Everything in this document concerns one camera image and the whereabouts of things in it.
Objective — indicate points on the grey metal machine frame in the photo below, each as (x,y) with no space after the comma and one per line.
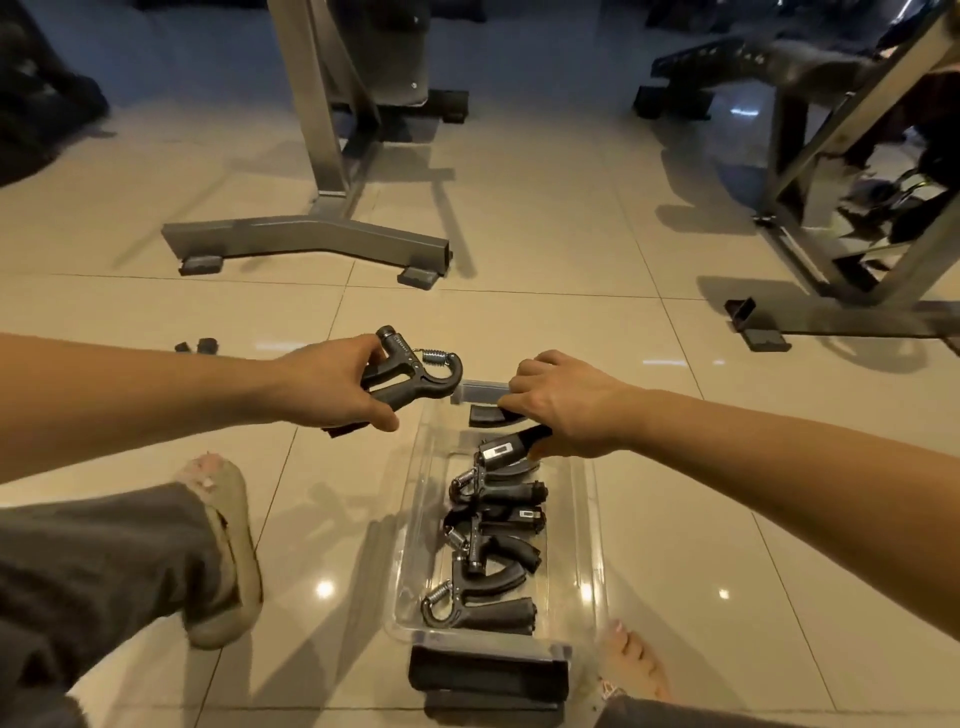
(862,319)

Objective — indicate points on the person's right forearm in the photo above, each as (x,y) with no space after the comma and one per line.
(810,487)

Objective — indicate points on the grey metal rack stand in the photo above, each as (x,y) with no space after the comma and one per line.
(300,232)

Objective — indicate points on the beige left slipper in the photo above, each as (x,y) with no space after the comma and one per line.
(240,570)

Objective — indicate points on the black spring grip strengthener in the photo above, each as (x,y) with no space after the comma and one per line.
(517,442)
(517,493)
(495,519)
(502,621)
(424,386)
(206,346)

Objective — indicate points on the person's right hand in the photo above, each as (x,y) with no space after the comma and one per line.
(585,412)

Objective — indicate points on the person's left forearm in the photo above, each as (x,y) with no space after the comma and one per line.
(135,405)

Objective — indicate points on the black weight bench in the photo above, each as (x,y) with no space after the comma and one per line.
(750,64)

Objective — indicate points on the person's left hand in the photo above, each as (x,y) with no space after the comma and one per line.
(322,386)

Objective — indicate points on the clear plastic storage box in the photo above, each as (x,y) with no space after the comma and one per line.
(574,525)

